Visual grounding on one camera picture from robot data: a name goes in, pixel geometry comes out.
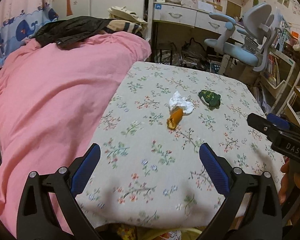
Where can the pink duvet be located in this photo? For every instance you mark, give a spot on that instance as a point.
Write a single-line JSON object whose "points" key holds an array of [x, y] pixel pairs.
{"points": [[51, 102]]}

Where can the white bookshelf rack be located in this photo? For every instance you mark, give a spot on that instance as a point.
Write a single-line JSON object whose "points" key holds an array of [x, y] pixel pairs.
{"points": [[280, 82]]}

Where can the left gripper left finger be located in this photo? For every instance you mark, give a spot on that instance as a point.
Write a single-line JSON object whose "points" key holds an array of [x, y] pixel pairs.
{"points": [[36, 218]]}

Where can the blue grey desk chair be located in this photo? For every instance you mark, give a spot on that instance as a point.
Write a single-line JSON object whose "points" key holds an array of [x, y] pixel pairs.
{"points": [[251, 43]]}

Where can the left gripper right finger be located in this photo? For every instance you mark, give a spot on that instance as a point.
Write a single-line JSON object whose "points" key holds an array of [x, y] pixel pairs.
{"points": [[251, 208]]}

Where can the green knitted toy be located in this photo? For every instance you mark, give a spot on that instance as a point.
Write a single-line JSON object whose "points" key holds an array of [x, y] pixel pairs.
{"points": [[209, 98]]}

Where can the floral white tablecloth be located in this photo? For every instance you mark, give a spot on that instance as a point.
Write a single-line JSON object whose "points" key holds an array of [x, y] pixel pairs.
{"points": [[151, 176]]}

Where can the white desk with drawers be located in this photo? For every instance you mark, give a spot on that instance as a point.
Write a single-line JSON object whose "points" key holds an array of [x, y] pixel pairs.
{"points": [[191, 13]]}

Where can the whale print curtain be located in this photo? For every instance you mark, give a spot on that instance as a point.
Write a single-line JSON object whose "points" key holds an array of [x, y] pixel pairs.
{"points": [[20, 20]]}

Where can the white tissue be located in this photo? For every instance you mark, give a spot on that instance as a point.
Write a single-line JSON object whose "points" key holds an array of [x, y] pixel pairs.
{"points": [[179, 102]]}

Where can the black jacket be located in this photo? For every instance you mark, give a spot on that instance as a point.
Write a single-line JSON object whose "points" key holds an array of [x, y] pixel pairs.
{"points": [[67, 32]]}

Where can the cream canvas bag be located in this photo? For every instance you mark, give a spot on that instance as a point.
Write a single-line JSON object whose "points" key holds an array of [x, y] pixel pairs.
{"points": [[122, 13]]}

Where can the striped beige cloth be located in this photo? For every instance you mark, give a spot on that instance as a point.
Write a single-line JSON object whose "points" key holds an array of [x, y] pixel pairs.
{"points": [[122, 25]]}

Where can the yellow trash bin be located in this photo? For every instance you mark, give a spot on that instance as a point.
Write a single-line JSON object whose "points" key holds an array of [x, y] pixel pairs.
{"points": [[183, 234]]}

